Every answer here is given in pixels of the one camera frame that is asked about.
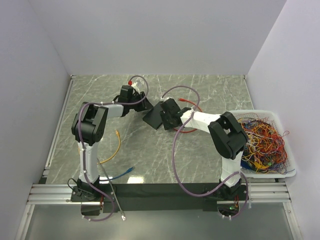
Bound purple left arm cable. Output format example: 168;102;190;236
76;74;150;222

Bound red ethernet cable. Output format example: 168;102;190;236
173;97;204;134

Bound aluminium rail frame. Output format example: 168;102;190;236
19;75;300;240

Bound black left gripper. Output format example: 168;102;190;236
128;91;154;112

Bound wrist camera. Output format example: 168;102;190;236
160;96;171;102
128;79;145;93

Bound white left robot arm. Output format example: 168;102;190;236
71;85;153;201

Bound blue ethernet cable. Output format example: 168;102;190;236
99;166;136;181

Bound black Mercury network switch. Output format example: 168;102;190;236
142;101;163;130

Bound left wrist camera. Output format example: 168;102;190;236
128;79;145;93

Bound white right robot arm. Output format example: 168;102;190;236
160;98;249;200

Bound grey ethernet cable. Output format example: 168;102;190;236
97;162;127;221

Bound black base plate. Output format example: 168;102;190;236
70;183;247;216

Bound yellow ethernet cable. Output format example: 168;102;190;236
96;129;122;165

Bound tangled colourful wires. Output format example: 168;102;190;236
236;112;296;176

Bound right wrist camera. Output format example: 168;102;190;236
160;96;171;102

